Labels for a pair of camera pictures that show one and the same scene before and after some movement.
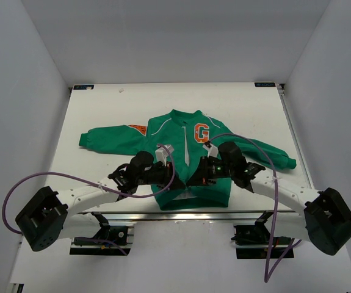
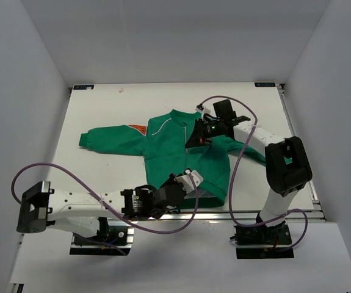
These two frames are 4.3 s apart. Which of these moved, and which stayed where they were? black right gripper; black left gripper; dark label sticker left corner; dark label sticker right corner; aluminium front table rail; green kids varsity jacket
Moved: black right gripper; black left gripper
Stayed: dark label sticker right corner; aluminium front table rail; dark label sticker left corner; green kids varsity jacket
